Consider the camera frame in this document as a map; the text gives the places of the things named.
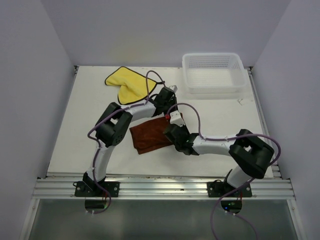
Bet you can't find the brown microfiber towel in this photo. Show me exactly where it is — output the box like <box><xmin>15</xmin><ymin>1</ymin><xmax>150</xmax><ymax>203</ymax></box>
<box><xmin>129</xmin><ymin>116</ymin><xmax>182</xmax><ymax>155</ymax></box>

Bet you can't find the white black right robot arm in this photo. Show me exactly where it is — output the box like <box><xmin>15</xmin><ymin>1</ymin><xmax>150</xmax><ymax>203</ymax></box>
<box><xmin>163</xmin><ymin>124</ymin><xmax>275</xmax><ymax>197</ymax></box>

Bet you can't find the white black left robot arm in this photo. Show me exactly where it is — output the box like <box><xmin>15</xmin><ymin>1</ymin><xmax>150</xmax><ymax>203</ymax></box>
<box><xmin>82</xmin><ymin>85</ymin><xmax>178</xmax><ymax>197</ymax></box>

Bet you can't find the yellow microfiber towel black trim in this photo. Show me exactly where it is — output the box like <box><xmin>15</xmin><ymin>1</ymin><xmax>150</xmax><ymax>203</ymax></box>
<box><xmin>104</xmin><ymin>66</ymin><xmax>165</xmax><ymax>105</ymax></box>

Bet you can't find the white perforated plastic basket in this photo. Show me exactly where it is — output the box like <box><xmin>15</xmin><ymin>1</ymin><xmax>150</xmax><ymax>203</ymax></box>
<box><xmin>182</xmin><ymin>52</ymin><xmax>249</xmax><ymax>94</ymax></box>

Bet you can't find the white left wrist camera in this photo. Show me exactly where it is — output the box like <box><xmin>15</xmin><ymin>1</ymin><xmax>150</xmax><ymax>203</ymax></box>
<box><xmin>168</xmin><ymin>85</ymin><xmax>178</xmax><ymax>93</ymax></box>

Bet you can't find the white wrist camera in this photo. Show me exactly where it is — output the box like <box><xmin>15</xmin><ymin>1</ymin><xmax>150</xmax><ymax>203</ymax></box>
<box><xmin>169</xmin><ymin>110</ymin><xmax>185</xmax><ymax>127</ymax></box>
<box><xmin>168</xmin><ymin>85</ymin><xmax>178</xmax><ymax>93</ymax></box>

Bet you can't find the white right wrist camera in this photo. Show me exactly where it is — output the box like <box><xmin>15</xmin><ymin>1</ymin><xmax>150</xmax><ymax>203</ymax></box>
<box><xmin>169</xmin><ymin>110</ymin><xmax>185</xmax><ymax>127</ymax></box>

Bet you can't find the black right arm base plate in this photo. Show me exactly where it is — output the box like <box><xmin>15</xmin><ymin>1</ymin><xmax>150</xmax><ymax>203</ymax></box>
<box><xmin>206</xmin><ymin>180</ymin><xmax>253</xmax><ymax>198</ymax></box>

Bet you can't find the aluminium right side rail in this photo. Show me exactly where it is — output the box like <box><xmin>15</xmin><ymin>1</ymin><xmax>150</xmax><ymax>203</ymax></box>
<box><xmin>245</xmin><ymin>67</ymin><xmax>283</xmax><ymax>180</ymax></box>

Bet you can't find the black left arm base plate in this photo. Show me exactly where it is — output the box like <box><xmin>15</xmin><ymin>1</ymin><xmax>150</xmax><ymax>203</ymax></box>
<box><xmin>72</xmin><ymin>181</ymin><xmax>120</xmax><ymax>198</ymax></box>

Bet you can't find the aluminium table edge rail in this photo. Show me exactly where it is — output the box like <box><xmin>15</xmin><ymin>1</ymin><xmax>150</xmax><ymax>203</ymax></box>
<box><xmin>32</xmin><ymin>176</ymin><xmax>295</xmax><ymax>200</ymax></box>

